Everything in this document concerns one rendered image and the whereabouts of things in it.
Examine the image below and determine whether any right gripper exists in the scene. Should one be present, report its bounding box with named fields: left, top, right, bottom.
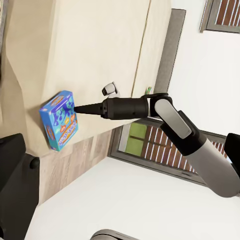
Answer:
left=74, top=97, right=135, bottom=120

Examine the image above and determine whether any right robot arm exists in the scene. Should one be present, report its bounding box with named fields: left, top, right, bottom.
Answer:
left=74, top=81, right=240, bottom=198

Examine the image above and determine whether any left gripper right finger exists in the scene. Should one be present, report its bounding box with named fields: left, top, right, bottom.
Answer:
left=224, top=133, right=240, bottom=175

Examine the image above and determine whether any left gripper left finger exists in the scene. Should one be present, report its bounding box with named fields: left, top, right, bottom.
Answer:
left=0, top=133, right=26, bottom=193

